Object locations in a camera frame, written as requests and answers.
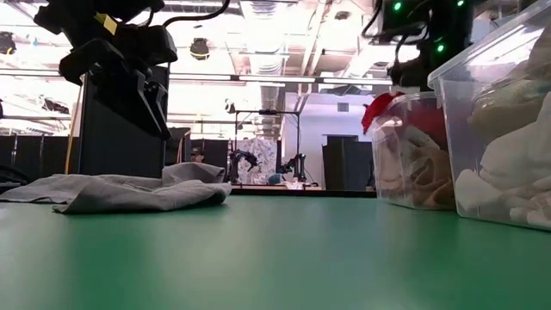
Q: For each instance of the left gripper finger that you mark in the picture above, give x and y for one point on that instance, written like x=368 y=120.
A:
x=158 y=107
x=122 y=99

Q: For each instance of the red towel white tag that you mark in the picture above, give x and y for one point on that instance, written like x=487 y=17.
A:
x=379 y=107

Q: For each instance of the clear plastic bin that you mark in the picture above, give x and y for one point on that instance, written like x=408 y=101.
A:
x=456 y=129
x=379 y=189

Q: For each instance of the plain grey towel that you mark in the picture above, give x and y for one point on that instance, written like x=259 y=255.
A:
x=129 y=194

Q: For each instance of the white red-striped towel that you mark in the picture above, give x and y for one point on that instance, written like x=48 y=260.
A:
x=473 y=189

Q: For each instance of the background black robot arm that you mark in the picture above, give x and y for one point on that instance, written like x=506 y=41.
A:
x=297 y=165
x=241 y=161

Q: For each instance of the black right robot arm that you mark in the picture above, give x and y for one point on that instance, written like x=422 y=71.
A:
x=447 y=26

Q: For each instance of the yellow tape label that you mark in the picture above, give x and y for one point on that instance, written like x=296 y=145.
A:
x=106 y=24

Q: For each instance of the low black partition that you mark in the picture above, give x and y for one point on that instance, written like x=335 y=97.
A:
x=178 y=146
x=43 y=155

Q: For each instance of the person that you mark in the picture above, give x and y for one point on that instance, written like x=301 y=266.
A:
x=198 y=156

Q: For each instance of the small black hanging lamp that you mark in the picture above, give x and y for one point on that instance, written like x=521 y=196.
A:
x=230 y=107

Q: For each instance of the black dome ceiling lamp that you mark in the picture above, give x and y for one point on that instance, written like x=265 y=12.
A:
x=8 y=43
x=199 y=48

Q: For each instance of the black background partition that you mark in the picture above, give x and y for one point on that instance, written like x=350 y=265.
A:
x=344 y=163

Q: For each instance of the white patterned sheet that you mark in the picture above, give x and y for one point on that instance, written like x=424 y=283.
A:
x=264 y=159

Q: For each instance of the long horizontal light bar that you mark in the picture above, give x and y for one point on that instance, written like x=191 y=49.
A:
x=275 y=79

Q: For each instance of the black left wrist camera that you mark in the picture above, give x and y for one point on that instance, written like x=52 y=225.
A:
x=150 y=45

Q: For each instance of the grey wall vent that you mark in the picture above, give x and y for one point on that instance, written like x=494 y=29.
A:
x=343 y=107

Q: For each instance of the black background rig frame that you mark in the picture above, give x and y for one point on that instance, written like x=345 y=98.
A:
x=267 y=112

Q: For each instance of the corrugated silver ventilation duct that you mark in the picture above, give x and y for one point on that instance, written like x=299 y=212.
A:
x=271 y=107

